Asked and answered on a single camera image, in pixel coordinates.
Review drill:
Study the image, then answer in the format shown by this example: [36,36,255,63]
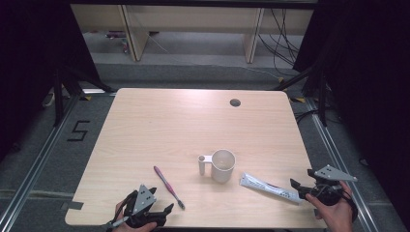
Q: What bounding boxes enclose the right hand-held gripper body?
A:
[298,163,359,207]

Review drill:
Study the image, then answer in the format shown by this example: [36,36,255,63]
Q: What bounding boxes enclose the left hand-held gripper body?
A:
[123,184,168,229]

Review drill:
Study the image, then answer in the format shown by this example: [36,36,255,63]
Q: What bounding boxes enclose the white toothpaste tube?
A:
[239,171,306,206]

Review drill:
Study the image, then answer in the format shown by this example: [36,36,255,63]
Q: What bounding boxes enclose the grey tape strip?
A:
[60,200,85,211]

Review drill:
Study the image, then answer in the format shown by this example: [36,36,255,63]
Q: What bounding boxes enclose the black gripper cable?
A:
[340,188,360,224]

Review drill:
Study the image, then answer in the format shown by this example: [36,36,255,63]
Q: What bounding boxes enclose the grey gripper cable plug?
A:
[102,216,131,231]

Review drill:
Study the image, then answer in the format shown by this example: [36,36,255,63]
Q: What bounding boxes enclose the white cup with side holder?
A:
[197,148,237,185]

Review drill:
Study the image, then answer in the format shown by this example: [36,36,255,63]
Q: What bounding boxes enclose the black curtain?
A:
[292,0,410,223]
[0,0,102,162]

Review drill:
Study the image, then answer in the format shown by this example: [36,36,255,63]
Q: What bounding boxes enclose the person's left hand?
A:
[113,200,159,232]

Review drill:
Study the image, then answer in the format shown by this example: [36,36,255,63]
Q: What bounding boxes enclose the light wooden desk frame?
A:
[70,4,315,64]

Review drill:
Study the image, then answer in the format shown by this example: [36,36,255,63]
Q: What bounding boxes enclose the aluminium floor rail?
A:
[304,98,381,232]
[0,94,80,232]

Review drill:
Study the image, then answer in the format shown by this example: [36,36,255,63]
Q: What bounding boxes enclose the thin white floor cable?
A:
[146,33,282,80]

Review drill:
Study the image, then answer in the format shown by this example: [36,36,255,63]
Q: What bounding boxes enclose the pink toothbrush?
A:
[153,165,187,211]

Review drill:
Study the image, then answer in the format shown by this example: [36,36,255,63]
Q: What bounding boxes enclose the black floor cable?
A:
[294,109,321,126]

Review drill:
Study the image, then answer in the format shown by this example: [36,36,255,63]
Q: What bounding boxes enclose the black metal stand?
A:
[51,66,118,128]
[273,64,329,128]

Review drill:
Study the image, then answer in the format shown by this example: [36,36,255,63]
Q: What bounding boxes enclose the black cable bundle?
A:
[257,9,302,77]

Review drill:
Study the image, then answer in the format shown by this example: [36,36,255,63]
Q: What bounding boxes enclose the person's right hand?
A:
[305,181,355,232]

